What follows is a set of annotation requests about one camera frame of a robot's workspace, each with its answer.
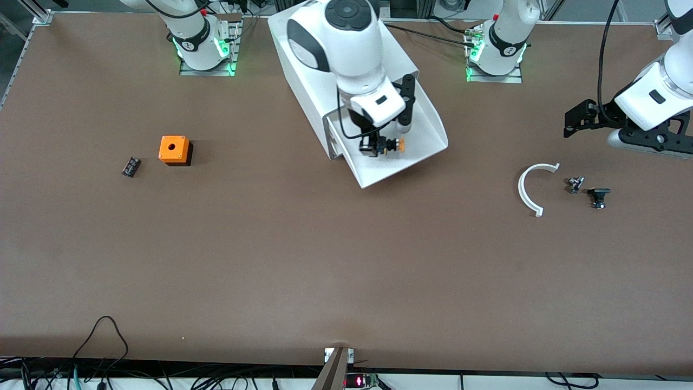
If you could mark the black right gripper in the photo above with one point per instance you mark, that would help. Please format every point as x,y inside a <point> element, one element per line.
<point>359,120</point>

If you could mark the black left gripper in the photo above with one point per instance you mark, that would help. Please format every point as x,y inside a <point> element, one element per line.
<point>605,115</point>

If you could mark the orange push button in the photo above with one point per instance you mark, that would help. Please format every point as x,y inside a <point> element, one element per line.
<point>400,145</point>

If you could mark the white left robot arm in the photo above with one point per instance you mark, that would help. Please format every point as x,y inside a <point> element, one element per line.
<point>509,38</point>

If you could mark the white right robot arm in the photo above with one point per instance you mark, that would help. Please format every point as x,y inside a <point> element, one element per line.
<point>352,54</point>

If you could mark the white drawer cabinet housing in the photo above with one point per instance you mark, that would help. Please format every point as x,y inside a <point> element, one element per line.
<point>319,81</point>

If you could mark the small grey metal part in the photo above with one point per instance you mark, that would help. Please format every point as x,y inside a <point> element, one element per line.
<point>574,186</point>

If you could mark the small black plastic part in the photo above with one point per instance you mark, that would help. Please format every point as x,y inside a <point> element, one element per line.
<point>598,192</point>

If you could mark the white curved plastic arc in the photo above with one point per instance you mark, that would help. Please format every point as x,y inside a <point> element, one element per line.
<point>520,190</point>

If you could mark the small device with red light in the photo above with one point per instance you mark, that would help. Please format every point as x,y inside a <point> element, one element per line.
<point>360,381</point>

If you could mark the small black contact block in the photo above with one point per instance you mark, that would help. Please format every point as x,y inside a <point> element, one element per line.
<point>131,167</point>

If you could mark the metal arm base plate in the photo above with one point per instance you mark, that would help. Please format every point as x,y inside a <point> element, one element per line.
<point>511,79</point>
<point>189,71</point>

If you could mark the aluminium frame profile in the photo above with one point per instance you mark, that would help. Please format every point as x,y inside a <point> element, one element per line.
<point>661,27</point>
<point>42,17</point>

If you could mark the orange button enclosure box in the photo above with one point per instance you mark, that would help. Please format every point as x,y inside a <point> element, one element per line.
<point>173,149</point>

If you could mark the brown camera mount beam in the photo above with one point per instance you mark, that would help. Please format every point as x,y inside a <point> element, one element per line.
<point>335,374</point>

